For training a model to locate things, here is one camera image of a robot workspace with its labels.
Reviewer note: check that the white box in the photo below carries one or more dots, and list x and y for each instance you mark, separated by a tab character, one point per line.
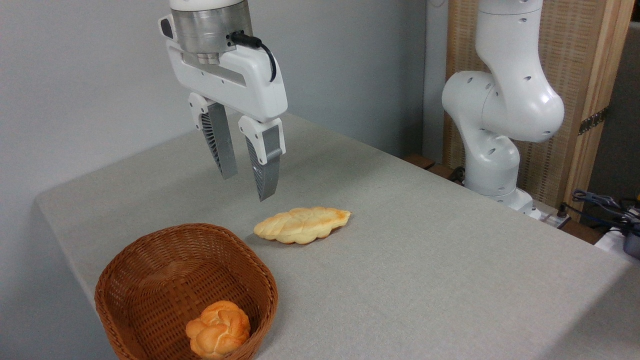
611	242

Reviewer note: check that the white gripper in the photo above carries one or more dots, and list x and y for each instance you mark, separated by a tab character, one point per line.
240	82

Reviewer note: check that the black metal hinge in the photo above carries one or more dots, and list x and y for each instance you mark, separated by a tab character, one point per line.
593	120

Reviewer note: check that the brown wicker basket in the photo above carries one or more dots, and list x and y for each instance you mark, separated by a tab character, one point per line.
150	280

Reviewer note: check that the wooden framed woven screen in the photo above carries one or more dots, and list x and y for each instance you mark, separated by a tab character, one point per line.
585	60

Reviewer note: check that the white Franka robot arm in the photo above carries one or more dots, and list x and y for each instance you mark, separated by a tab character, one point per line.
505	100

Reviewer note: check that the flat braided bread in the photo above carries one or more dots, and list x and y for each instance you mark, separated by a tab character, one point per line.
300	225

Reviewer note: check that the round knotted bread roll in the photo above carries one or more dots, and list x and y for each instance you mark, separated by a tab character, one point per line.
218	330

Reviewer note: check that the grey plastic container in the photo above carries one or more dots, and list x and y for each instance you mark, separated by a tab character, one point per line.
632	245

